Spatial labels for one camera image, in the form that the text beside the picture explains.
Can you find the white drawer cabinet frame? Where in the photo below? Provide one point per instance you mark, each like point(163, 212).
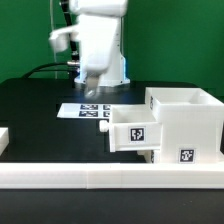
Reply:
point(192, 124)

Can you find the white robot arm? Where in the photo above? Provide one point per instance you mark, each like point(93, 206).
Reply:
point(116, 74)

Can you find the white front rail fence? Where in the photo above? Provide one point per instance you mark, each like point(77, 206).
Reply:
point(107, 176)

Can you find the white drawer box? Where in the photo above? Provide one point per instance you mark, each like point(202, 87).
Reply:
point(148, 155)
point(132, 128)

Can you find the white left rail fence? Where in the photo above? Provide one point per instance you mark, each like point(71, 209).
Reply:
point(4, 139)

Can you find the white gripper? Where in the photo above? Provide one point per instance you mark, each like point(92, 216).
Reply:
point(97, 34)

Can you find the white rail fence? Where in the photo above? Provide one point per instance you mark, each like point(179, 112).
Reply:
point(107, 176)
point(4, 139)

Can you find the marker tag sheet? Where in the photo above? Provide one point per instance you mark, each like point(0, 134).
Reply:
point(81, 111)

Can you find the white front drawer box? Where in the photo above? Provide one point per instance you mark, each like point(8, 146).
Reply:
point(148, 155)

